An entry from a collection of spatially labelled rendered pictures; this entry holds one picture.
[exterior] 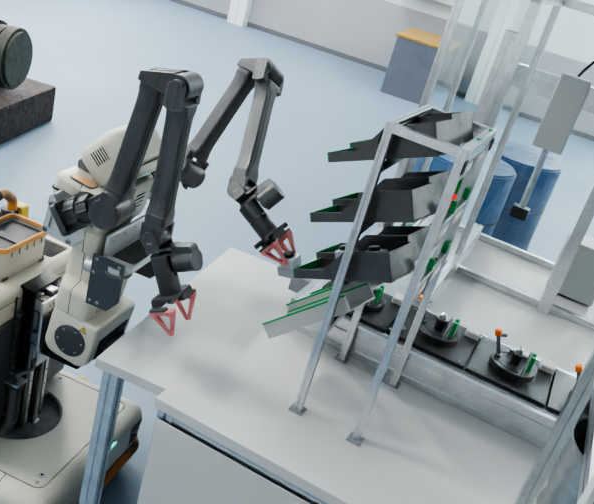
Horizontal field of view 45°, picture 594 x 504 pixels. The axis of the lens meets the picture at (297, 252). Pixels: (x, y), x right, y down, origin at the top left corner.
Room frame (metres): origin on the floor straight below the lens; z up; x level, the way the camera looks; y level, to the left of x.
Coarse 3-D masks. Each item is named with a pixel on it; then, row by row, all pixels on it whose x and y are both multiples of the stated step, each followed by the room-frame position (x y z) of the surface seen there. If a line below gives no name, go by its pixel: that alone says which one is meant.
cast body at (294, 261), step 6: (288, 252) 1.84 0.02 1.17; (288, 258) 1.83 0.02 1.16; (294, 258) 1.82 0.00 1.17; (300, 258) 1.84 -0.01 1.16; (288, 264) 1.82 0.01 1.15; (294, 264) 1.82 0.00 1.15; (300, 264) 1.85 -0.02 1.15; (282, 270) 1.83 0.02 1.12; (288, 270) 1.82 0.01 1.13; (282, 276) 1.83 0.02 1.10; (288, 276) 1.82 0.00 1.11
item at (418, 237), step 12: (396, 228) 1.86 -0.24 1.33; (408, 228) 1.84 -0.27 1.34; (420, 228) 1.83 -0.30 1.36; (360, 240) 1.76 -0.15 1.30; (372, 240) 1.75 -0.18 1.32; (384, 240) 1.73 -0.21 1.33; (396, 240) 1.72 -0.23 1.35; (408, 240) 1.71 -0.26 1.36; (420, 240) 1.76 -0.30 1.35; (324, 252) 1.80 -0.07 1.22; (420, 252) 1.75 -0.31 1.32
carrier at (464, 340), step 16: (432, 320) 2.06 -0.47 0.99; (448, 320) 2.06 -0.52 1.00; (400, 336) 1.93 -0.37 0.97; (416, 336) 1.96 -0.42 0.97; (432, 336) 1.95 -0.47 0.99; (448, 336) 1.98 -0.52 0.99; (464, 336) 2.05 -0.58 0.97; (432, 352) 1.89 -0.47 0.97; (448, 352) 1.92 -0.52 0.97; (464, 352) 1.95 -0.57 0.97
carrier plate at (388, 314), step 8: (384, 296) 2.17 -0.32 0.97; (392, 296) 2.18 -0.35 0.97; (392, 304) 2.13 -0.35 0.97; (352, 312) 1.99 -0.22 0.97; (368, 312) 2.02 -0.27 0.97; (376, 312) 2.04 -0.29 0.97; (384, 312) 2.05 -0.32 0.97; (392, 312) 2.07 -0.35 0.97; (360, 320) 1.97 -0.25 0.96; (368, 320) 1.97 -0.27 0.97; (376, 320) 1.99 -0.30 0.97; (384, 320) 2.00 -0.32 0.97; (392, 320) 2.02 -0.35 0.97; (376, 328) 1.95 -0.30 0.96; (384, 328) 1.95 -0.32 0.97
